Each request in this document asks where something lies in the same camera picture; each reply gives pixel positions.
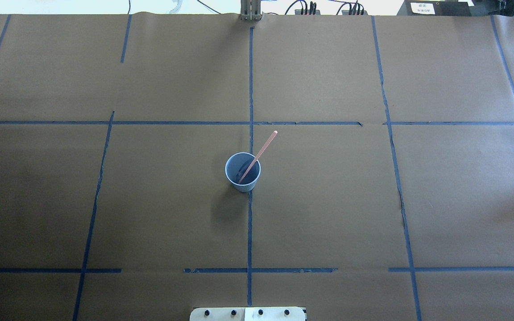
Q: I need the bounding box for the blue ribbed plastic cup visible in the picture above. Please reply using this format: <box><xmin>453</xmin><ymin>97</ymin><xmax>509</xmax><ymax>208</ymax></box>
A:
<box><xmin>224</xmin><ymin>152</ymin><xmax>261</xmax><ymax>193</ymax></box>

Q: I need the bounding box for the black power strip left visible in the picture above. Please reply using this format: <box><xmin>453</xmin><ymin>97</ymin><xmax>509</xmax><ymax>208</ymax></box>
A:
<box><xmin>290</xmin><ymin>0</ymin><xmax>318</xmax><ymax>16</ymax></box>

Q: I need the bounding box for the black power strip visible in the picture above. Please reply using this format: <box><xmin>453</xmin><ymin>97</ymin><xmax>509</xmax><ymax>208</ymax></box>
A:
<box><xmin>290</xmin><ymin>0</ymin><xmax>318</xmax><ymax>16</ymax></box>
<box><xmin>339</xmin><ymin>2</ymin><xmax>367</xmax><ymax>16</ymax></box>

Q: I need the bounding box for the black power strip right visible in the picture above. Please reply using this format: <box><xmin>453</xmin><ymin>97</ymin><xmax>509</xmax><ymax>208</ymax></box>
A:
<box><xmin>339</xmin><ymin>2</ymin><xmax>367</xmax><ymax>16</ymax></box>

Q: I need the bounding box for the black box with label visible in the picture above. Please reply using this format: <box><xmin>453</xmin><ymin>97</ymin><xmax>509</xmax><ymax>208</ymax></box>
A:
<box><xmin>396</xmin><ymin>0</ymin><xmax>472</xmax><ymax>16</ymax></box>

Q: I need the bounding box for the aluminium frame post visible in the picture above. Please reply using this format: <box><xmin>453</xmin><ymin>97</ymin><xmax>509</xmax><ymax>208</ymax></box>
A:
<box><xmin>240</xmin><ymin>0</ymin><xmax>263</xmax><ymax>21</ymax></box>

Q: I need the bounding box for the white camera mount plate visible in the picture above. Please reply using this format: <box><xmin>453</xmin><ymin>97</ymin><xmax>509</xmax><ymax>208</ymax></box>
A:
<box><xmin>189</xmin><ymin>306</ymin><xmax>307</xmax><ymax>321</ymax></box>

